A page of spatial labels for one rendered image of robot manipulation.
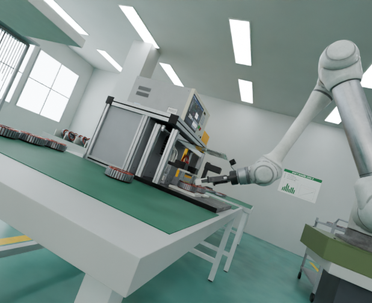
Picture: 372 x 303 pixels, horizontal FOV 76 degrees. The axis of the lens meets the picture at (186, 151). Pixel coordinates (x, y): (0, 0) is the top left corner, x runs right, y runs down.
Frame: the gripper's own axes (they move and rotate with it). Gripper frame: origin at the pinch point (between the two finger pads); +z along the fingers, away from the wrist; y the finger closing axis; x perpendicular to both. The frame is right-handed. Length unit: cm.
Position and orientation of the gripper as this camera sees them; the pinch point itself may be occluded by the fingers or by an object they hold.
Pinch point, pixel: (200, 183)
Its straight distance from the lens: 129.5
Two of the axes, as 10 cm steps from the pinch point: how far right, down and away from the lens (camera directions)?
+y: 2.8, 2.0, 9.4
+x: -1.3, -9.6, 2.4
